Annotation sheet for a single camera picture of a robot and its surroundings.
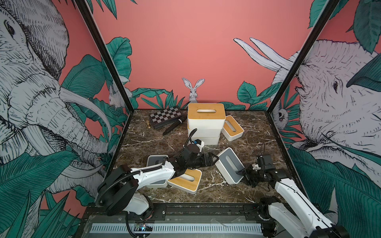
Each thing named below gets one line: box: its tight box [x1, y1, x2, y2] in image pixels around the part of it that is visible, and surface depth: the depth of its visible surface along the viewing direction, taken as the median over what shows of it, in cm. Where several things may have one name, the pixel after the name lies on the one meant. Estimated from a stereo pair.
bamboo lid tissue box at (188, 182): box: [167, 168, 202, 195], surface depth 81 cm
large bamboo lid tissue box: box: [187, 103, 226, 130], surface depth 83 cm
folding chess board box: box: [148, 106, 183, 129], surface depth 113 cm
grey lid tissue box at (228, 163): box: [214, 147, 246, 185], surface depth 83 cm
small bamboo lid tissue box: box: [221, 115, 245, 142], surface depth 106 cm
